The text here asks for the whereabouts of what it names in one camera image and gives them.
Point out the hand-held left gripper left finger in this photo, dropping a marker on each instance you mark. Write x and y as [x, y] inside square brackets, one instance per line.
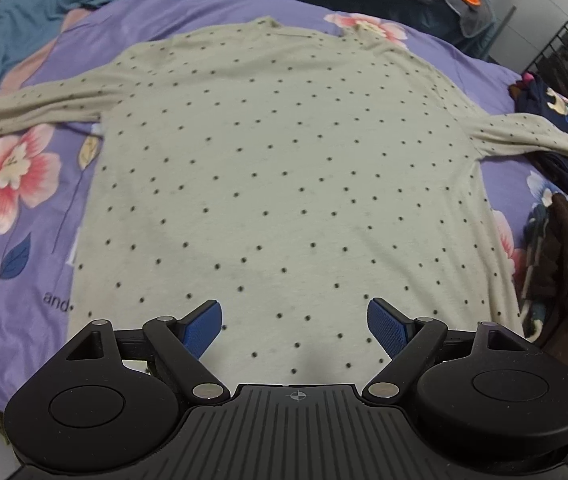
[203, 326]

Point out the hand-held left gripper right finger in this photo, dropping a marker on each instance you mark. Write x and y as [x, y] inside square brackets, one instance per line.
[389, 329]

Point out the beige polka dot shirt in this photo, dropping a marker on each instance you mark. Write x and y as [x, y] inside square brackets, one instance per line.
[289, 185]

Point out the purple floral blanket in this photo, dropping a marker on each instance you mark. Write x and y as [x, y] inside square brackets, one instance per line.
[13, 270]

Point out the navy printed garment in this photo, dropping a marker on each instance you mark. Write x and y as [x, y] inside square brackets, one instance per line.
[539, 100]

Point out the grey towel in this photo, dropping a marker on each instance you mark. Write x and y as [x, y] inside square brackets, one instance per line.
[474, 17]

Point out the teal blue duvet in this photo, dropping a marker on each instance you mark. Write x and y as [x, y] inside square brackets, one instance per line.
[23, 15]

